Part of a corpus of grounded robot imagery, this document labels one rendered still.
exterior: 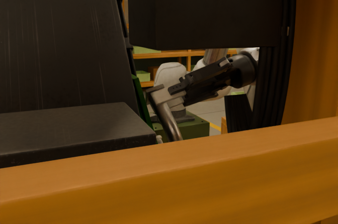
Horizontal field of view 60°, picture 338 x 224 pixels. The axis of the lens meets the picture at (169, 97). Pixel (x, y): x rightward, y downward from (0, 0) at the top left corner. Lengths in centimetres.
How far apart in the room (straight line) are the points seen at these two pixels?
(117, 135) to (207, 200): 17
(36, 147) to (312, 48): 35
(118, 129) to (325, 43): 28
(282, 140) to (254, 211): 7
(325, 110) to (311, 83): 4
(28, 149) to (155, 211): 19
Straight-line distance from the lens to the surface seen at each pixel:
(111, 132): 40
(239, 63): 67
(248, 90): 86
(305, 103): 42
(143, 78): 608
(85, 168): 23
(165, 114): 59
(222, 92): 146
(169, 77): 133
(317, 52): 40
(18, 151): 38
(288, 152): 28
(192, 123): 137
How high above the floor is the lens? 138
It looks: 14 degrees down
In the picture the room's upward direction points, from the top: straight up
